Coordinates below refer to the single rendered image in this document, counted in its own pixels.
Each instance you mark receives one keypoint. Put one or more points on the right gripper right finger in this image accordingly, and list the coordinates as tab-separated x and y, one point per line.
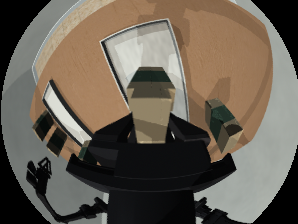
184	131

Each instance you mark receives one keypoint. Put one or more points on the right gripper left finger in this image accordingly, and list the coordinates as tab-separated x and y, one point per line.
118	131

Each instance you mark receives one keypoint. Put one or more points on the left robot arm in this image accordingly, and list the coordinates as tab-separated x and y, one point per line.
85	208

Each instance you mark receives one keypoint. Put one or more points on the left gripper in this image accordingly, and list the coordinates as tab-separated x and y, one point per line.
42	170

